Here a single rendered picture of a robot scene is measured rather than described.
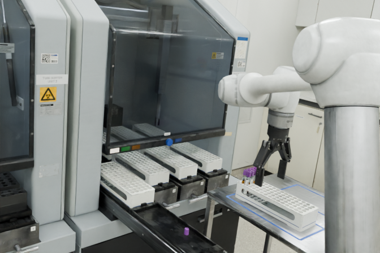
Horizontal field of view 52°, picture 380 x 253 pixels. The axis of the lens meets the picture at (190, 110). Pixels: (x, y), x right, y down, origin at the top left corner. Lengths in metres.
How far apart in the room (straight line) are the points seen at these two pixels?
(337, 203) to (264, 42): 2.99
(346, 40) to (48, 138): 0.95
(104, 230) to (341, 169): 0.93
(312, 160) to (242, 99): 2.42
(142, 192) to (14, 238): 0.42
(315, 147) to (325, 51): 2.87
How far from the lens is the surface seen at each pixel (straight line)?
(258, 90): 1.20
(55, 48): 1.28
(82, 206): 1.49
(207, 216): 1.59
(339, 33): 0.77
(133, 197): 1.38
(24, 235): 1.34
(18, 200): 1.36
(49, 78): 1.28
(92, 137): 1.40
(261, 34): 3.64
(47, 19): 1.26
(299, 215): 1.38
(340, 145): 0.78
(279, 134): 1.39
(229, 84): 1.26
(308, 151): 3.64
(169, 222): 1.35
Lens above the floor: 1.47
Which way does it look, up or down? 14 degrees down
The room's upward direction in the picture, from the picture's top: 6 degrees clockwise
